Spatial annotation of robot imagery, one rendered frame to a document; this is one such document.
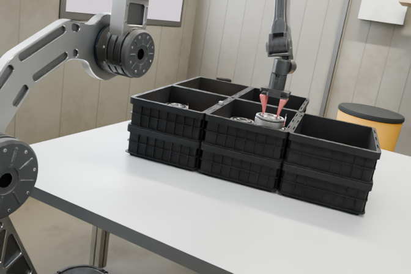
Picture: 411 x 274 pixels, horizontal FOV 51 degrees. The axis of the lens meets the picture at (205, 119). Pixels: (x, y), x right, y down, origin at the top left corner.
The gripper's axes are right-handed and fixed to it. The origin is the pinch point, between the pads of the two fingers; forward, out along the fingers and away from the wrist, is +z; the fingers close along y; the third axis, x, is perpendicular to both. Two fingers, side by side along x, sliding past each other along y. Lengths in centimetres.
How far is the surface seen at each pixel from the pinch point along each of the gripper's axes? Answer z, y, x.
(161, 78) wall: 36, 149, -242
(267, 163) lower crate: 15.5, -3.8, 8.9
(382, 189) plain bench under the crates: 24, -46, -26
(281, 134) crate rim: 4.4, -6.2, 9.2
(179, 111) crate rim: 4.8, 30.9, 9.6
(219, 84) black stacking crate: 4, 40, -69
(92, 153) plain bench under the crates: 27, 60, 16
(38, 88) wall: 37, 173, -92
